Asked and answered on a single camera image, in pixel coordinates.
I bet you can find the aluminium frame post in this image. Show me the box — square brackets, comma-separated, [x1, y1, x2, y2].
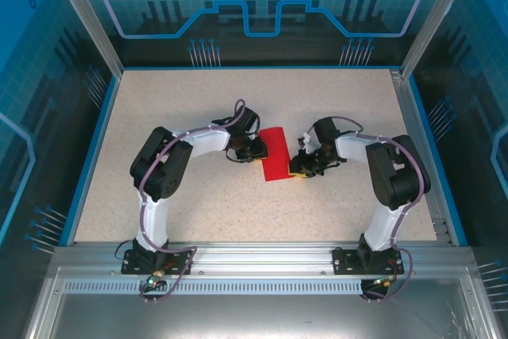
[44, 0, 124, 78]
[400, 0, 479, 80]

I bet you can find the aluminium mounting rail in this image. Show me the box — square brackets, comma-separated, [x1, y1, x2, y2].
[53, 240, 477, 277]

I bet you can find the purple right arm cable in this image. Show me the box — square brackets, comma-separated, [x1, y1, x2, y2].
[305, 115, 424, 302]

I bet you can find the slotted grey cable duct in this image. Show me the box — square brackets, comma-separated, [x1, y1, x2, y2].
[63, 279, 364, 294]

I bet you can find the grey metal sheet panel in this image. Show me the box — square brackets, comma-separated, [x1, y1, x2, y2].
[23, 267, 501, 339]

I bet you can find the aluminium side rail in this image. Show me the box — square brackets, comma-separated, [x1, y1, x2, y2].
[388, 68, 456, 247]

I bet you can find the small adapter with green light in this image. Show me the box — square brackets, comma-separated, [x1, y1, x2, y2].
[371, 274, 398, 289]
[144, 272, 167, 291]

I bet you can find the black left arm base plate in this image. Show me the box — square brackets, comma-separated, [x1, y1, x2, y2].
[121, 249, 194, 275]

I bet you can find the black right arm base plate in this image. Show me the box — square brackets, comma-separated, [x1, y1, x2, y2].
[332, 246, 405, 276]

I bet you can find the blue table border strip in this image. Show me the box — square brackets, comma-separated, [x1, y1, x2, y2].
[408, 75, 469, 247]
[59, 75, 122, 247]

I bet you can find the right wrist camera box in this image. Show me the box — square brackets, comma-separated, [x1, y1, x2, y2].
[298, 130, 317, 150]

